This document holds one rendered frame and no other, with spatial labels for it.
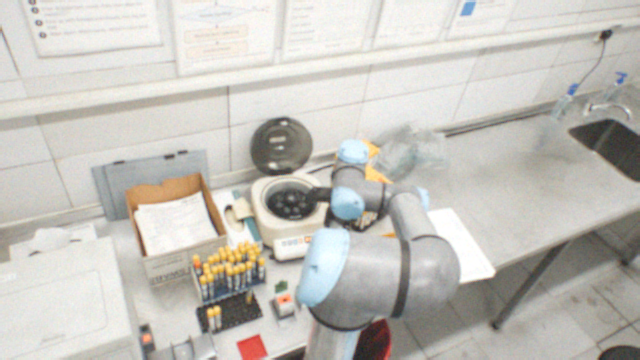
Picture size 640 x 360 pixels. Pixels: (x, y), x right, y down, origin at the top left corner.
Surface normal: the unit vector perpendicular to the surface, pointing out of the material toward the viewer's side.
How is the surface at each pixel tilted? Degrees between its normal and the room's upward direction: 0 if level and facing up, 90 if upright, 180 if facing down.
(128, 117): 90
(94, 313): 0
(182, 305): 0
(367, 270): 29
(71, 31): 87
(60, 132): 90
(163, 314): 0
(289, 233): 90
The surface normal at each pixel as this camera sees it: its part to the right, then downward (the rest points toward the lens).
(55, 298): 0.11, -0.71
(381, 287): -0.03, 0.08
